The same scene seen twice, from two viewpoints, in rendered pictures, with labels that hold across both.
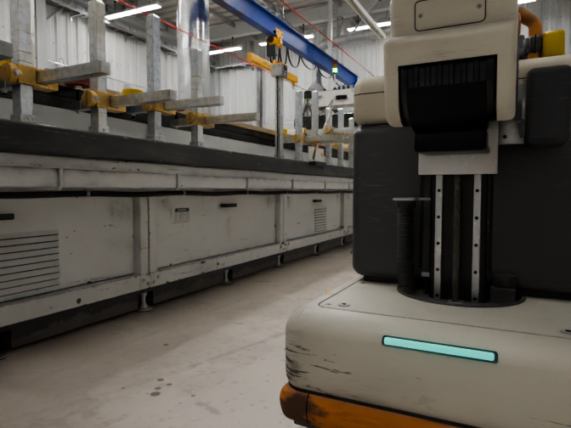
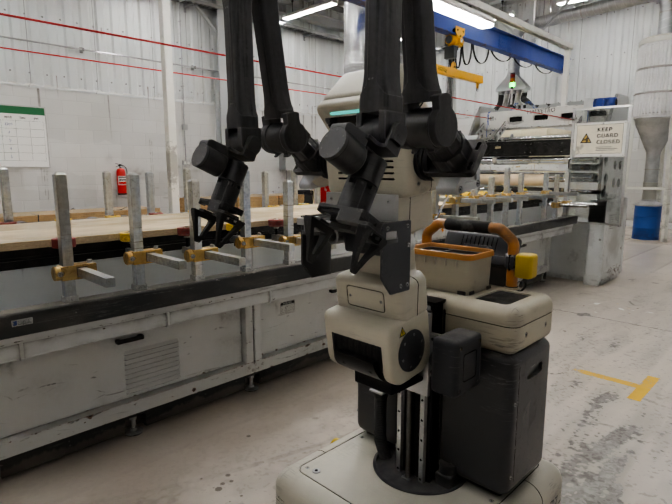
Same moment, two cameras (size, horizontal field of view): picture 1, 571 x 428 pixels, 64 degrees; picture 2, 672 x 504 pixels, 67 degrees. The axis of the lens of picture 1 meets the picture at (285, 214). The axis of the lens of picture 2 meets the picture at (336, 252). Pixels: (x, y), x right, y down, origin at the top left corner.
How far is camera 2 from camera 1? 94 cm
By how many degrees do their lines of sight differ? 19
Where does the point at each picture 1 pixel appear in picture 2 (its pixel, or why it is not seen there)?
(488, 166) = (421, 389)
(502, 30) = (382, 333)
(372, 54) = (591, 30)
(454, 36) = (358, 326)
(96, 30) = (192, 204)
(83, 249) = (198, 349)
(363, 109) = not seen: hidden behind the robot
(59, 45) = not seen: hidden behind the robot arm
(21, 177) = (139, 325)
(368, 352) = not seen: outside the picture
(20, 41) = (134, 235)
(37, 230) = (162, 341)
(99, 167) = (198, 304)
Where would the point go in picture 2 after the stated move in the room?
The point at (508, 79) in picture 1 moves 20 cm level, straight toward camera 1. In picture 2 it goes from (388, 365) to (328, 392)
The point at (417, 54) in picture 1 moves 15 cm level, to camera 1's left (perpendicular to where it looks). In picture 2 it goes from (340, 329) to (285, 323)
